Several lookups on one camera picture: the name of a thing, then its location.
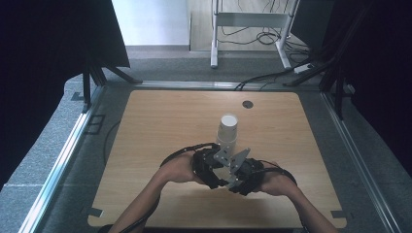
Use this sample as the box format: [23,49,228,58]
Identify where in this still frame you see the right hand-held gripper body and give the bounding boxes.
[227,147,266,197]

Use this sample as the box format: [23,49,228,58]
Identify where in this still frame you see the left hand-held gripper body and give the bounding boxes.
[191,144,233,190]

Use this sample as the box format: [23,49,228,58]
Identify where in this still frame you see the white paper cup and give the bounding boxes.
[217,113,239,144]
[214,165,233,183]
[215,137,238,153]

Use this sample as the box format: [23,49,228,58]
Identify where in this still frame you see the person's left hand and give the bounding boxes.
[159,150,205,186]

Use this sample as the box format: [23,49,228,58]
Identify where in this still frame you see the person's right hand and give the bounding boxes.
[256,161,298,198]

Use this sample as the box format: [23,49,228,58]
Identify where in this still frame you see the white power strip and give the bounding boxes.
[292,62,315,75]

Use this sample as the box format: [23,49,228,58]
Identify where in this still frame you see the black tape rectangle outline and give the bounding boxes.
[84,114,107,136]

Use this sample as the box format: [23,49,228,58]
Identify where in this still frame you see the black tripod legs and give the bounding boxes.
[81,58,144,114]

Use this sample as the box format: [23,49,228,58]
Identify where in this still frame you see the black metal stand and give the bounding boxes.
[282,0,373,121]

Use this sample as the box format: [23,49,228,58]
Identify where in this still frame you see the dark panel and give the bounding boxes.
[289,0,335,50]

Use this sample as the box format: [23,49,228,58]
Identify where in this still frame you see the black curtain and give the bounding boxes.
[0,0,131,192]
[324,0,412,180]

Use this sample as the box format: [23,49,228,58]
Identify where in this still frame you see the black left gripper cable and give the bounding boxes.
[118,142,222,233]

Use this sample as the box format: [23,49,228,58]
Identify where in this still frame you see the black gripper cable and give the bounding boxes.
[256,158,310,233]
[118,142,222,233]

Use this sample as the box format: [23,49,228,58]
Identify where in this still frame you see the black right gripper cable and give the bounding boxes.
[256,158,310,233]

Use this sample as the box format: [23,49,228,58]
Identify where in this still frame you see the aluminium floor rail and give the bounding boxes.
[320,90,404,233]
[17,86,106,233]
[133,80,324,92]

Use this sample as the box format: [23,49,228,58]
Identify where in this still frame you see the black power strip cable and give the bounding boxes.
[233,54,314,91]

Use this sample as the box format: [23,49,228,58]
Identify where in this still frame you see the thin black floor cable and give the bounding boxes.
[102,119,121,167]

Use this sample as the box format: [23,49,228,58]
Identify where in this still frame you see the black floor cables bundle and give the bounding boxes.
[217,0,313,57]

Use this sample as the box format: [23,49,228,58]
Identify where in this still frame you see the white metal stand frame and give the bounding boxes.
[209,0,301,70]

